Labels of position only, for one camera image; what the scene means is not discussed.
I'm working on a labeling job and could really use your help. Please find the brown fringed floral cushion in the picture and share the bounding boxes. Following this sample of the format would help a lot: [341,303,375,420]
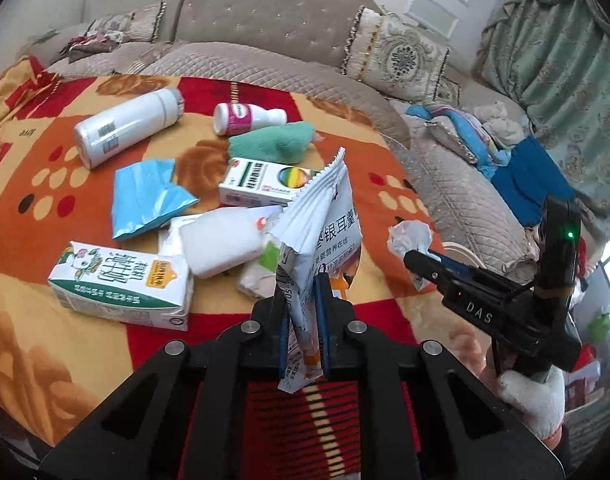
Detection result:
[85,1,166,44]

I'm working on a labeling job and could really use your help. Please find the striped colourful cloth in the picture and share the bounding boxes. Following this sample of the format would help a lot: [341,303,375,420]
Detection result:
[406,101,512,177]

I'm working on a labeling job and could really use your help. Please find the white snack packet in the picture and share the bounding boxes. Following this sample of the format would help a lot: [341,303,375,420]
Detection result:
[265,147,363,393]

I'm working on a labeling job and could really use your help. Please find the beige crumpled cloth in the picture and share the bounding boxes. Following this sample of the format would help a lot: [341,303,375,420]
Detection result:
[474,101,526,143]

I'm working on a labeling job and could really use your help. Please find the blue cloth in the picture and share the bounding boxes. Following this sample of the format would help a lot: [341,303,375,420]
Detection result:
[491,136,576,227]

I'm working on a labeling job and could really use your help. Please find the person's right hand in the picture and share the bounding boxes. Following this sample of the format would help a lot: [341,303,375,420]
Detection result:
[497,364,566,442]

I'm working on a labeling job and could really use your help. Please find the white green medicine box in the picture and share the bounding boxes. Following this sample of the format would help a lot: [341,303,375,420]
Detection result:
[218,157,320,208]

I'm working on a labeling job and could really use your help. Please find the printed orange red blanket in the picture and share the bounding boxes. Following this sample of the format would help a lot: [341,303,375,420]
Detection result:
[0,56,493,480]

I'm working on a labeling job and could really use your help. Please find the green towel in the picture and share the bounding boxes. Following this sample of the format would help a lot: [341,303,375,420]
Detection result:
[228,122,315,165]

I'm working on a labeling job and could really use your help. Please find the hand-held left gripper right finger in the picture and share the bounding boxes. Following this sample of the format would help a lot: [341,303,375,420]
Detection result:
[312,275,568,480]

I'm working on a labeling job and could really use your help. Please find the large embroidered cushion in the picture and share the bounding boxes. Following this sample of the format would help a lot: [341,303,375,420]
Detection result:
[342,6,451,101]

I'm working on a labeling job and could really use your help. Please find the white bottle pink label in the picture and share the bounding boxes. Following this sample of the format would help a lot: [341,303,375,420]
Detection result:
[213,102,288,136]

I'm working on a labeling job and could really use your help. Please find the beige tufted sofa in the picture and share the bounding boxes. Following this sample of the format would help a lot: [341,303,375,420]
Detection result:
[15,0,540,283]

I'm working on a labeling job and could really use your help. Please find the small embroidered cushion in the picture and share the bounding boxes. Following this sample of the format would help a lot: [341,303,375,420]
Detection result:
[435,74,462,107]

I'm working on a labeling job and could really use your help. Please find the dark folded clothes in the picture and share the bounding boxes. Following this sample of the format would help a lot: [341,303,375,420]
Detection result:
[66,30,124,64]

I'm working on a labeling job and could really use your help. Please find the beige round bin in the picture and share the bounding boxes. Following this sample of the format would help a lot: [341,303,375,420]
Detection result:
[441,241,488,272]

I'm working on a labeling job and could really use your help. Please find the white thermos bottle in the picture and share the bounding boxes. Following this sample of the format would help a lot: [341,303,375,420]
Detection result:
[74,87,184,170]

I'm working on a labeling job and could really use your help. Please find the green patterned curtain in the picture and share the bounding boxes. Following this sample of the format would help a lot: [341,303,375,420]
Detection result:
[480,0,610,233]

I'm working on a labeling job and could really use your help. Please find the white tissue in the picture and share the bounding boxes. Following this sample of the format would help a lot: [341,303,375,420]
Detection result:
[387,220,433,291]

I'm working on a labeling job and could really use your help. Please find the blue foil packet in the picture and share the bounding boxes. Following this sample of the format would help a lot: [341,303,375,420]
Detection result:
[112,159,201,241]

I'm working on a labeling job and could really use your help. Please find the grey fringed cushion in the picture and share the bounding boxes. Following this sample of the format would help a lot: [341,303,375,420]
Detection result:
[425,119,480,164]

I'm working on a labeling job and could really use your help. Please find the white green milk carton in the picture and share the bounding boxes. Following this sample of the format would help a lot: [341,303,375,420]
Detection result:
[48,241,195,332]

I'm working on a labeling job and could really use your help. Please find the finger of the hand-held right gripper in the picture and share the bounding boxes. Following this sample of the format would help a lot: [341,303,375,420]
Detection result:
[404,249,458,292]
[429,252,488,282]

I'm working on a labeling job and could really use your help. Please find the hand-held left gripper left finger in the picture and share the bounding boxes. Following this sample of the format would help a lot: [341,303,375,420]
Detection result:
[38,294,296,480]

